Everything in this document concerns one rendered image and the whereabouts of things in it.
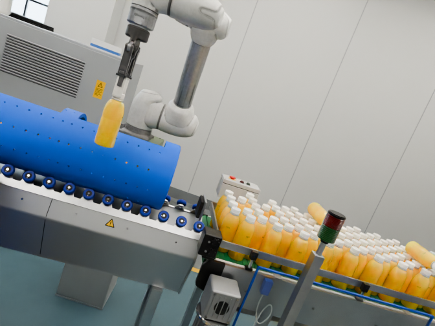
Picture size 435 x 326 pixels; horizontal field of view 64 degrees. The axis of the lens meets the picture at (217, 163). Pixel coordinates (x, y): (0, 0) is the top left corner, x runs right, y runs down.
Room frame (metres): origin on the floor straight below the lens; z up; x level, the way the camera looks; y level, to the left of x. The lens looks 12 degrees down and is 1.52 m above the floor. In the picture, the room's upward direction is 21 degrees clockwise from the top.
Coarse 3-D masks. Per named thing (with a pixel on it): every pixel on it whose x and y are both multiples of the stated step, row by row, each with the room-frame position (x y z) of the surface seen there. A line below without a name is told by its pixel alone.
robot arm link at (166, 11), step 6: (132, 0) 1.15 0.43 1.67; (138, 0) 1.13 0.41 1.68; (144, 0) 1.13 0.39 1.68; (150, 0) 1.13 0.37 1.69; (156, 0) 1.13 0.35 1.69; (162, 0) 1.14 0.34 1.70; (168, 0) 1.14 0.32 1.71; (144, 6) 1.13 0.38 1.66; (150, 6) 1.14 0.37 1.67; (156, 6) 1.14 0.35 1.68; (162, 6) 1.15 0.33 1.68; (168, 6) 1.14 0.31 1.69; (156, 12) 1.16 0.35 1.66; (162, 12) 1.17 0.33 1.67; (168, 12) 1.16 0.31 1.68
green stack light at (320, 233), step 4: (324, 224) 1.14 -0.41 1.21; (320, 228) 1.14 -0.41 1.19; (324, 228) 1.13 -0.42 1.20; (328, 228) 1.12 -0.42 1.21; (320, 232) 1.14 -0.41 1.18; (324, 232) 1.12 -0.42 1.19; (328, 232) 1.12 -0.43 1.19; (332, 232) 1.12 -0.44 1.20; (336, 232) 1.12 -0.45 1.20; (320, 236) 1.13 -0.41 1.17; (324, 236) 1.12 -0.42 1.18; (328, 236) 1.12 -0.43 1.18; (332, 236) 1.12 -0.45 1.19; (336, 236) 1.12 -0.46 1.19; (324, 240) 1.12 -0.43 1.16; (328, 240) 1.12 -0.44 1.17; (332, 240) 1.12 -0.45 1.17
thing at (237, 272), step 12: (204, 264) 1.22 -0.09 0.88; (216, 264) 1.22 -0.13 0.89; (228, 264) 1.24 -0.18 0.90; (204, 276) 1.22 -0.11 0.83; (228, 276) 1.24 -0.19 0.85; (240, 276) 1.24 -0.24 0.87; (252, 276) 1.25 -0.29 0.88; (204, 288) 1.22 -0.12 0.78; (240, 288) 1.25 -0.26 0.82; (240, 300) 1.25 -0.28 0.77; (432, 324) 1.40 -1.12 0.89
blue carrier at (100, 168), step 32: (0, 96) 1.21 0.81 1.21; (0, 128) 1.15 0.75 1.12; (32, 128) 1.18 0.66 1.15; (64, 128) 1.22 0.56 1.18; (96, 128) 1.27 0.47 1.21; (0, 160) 1.20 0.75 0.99; (32, 160) 1.18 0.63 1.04; (64, 160) 1.19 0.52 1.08; (96, 160) 1.21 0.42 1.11; (128, 160) 1.24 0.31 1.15; (160, 160) 1.28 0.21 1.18; (128, 192) 1.25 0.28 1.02; (160, 192) 1.26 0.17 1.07
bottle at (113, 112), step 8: (112, 104) 1.14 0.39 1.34; (120, 104) 1.15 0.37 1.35; (104, 112) 1.14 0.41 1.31; (112, 112) 1.13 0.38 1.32; (120, 112) 1.15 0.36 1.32; (104, 120) 1.13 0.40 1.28; (112, 120) 1.13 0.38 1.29; (120, 120) 1.16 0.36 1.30; (104, 128) 1.13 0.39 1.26; (112, 128) 1.14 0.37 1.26; (96, 136) 1.14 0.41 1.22; (104, 136) 1.13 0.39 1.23; (112, 136) 1.14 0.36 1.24; (104, 144) 1.13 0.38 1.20; (112, 144) 1.15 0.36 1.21
